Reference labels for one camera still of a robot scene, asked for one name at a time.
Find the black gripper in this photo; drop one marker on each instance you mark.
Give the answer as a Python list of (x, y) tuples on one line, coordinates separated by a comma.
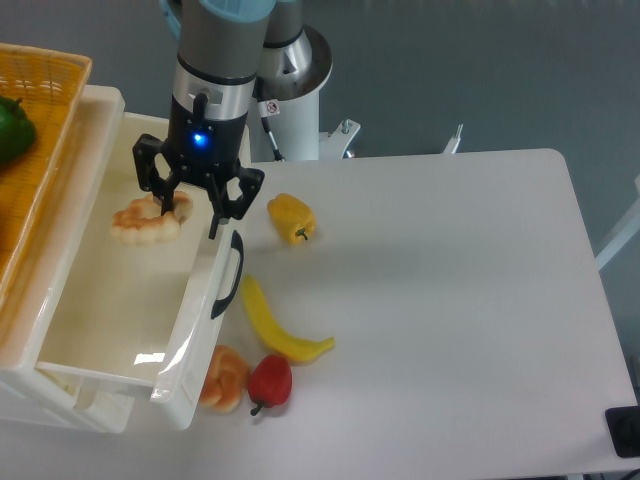
[(194, 150)]

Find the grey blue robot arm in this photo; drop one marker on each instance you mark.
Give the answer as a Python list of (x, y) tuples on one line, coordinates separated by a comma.
[(220, 46)]

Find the open upper white drawer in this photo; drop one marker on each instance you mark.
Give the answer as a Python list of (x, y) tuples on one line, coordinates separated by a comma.
[(164, 337)]

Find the white drawer cabinet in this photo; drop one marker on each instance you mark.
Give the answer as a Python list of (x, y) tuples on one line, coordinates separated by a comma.
[(50, 357)]

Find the yellow bell pepper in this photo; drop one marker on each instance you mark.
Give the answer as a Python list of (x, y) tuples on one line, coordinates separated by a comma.
[(293, 220)]

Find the orange plastic basket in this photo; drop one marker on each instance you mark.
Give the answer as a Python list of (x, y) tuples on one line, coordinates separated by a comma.
[(48, 85)]

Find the green bell pepper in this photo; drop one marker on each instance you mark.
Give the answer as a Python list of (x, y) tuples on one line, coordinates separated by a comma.
[(18, 132)]

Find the yellow banana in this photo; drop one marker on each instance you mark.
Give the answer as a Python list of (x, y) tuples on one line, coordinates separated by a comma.
[(271, 333)]

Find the orange twisted bread roll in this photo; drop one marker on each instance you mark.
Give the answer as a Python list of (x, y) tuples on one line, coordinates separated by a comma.
[(225, 381)]

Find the red bell pepper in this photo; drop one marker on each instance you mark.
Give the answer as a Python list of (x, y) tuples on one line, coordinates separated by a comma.
[(270, 383)]

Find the black device at table edge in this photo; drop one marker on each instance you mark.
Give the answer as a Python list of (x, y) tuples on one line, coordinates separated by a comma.
[(623, 425)]

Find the black drawer handle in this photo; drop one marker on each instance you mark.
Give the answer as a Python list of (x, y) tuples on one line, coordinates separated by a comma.
[(231, 276)]

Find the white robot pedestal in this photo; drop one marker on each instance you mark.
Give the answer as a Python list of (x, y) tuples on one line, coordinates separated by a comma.
[(284, 121)]

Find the white frame at right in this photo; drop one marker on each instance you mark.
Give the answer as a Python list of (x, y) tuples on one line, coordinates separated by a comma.
[(621, 233)]

